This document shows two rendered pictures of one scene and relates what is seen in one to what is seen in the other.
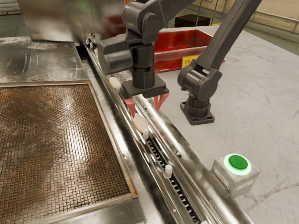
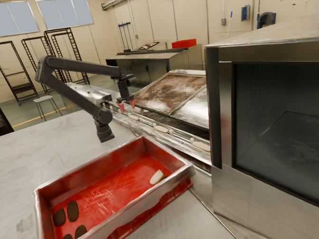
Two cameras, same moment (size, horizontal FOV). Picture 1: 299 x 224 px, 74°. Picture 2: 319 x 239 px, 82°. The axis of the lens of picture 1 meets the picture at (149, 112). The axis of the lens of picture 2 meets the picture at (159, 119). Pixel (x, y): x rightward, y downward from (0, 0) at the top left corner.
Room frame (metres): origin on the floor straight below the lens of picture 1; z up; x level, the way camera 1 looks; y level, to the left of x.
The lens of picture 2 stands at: (1.60, -0.04, 1.34)
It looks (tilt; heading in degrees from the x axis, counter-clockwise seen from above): 26 degrees down; 168
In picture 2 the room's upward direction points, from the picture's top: 11 degrees counter-clockwise
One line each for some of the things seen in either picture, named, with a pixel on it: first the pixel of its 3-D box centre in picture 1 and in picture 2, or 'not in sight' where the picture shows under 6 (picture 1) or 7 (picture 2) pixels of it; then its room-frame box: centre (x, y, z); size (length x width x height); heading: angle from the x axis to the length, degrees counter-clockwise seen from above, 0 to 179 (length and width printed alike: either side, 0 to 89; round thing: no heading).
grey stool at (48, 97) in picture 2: not in sight; (47, 107); (-2.78, -1.54, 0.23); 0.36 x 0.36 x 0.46; 29
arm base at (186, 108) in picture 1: (197, 104); (104, 130); (0.56, -0.17, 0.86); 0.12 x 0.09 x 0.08; 12
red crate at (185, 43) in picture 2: not in sight; (183, 43); (-2.89, 1.89, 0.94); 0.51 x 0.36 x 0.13; 28
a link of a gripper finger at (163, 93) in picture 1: (152, 98); (124, 105); (0.46, -0.01, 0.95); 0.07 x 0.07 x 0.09; 24
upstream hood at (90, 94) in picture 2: not in sight; (79, 91); (-0.54, -0.41, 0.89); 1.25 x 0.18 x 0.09; 24
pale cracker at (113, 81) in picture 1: (114, 82); (160, 128); (0.73, 0.14, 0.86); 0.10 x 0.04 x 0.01; 24
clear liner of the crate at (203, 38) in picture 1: (173, 48); (114, 186); (1.07, -0.13, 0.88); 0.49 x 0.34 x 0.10; 109
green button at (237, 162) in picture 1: (237, 163); not in sight; (0.28, -0.19, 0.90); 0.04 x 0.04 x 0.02
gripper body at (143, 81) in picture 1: (143, 76); (124, 93); (0.45, 0.01, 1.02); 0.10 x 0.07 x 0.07; 114
